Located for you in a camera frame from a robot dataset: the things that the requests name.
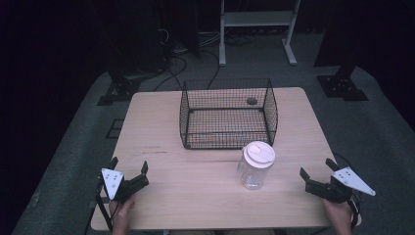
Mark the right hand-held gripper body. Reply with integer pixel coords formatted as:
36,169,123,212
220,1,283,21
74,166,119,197
304,165,377,205

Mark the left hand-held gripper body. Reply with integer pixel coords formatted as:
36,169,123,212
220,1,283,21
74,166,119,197
97,167,151,204

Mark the person's right hand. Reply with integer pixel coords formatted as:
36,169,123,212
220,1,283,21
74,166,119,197
322,198,355,235

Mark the person's left hand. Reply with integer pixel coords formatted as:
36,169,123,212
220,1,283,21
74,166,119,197
109,194,137,235

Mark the clear jar with white lid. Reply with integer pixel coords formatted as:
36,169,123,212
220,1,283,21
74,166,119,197
236,140,277,191

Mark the black stand base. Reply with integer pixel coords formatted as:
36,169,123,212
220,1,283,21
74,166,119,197
96,69,142,107
314,64,370,103

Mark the black wire mesh basket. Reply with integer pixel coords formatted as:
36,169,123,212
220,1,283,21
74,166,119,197
178,77,279,151

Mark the black floor cable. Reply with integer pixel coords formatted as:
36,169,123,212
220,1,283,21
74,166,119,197
153,54,189,93
199,48,221,90

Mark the white metal stand frame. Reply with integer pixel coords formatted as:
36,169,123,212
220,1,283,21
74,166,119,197
218,0,301,68

